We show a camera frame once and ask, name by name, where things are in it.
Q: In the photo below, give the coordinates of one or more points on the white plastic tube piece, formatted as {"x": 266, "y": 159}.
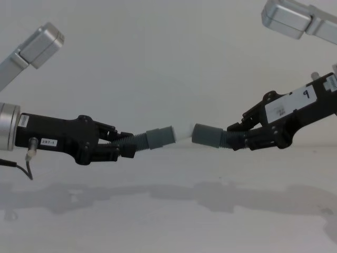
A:
{"x": 183, "y": 134}

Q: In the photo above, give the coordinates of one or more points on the white curtain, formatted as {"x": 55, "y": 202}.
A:
{"x": 163, "y": 66}

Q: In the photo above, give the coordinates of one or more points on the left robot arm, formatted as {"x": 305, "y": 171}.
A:
{"x": 39, "y": 47}

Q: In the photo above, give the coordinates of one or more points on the white table cloth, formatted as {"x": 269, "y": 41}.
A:
{"x": 168, "y": 210}

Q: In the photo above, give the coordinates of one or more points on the grey threaded pipe connector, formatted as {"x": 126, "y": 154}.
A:
{"x": 158, "y": 138}
{"x": 206, "y": 136}

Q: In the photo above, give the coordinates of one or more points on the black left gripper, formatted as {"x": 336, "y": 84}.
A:
{"x": 58, "y": 131}

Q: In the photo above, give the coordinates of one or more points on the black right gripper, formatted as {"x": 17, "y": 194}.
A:
{"x": 302, "y": 113}

